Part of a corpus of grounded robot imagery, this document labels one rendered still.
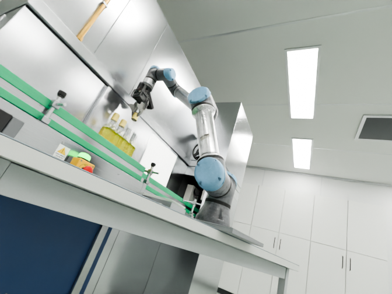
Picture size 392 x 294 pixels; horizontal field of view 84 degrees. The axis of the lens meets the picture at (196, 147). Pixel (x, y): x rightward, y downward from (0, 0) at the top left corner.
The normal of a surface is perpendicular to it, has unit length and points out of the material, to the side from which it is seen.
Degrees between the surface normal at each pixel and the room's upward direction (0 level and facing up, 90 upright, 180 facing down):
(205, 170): 96
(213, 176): 95
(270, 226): 90
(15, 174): 90
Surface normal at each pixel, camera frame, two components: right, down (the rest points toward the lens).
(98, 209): 0.72, -0.06
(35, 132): 0.87, 0.09
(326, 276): -0.38, -0.48
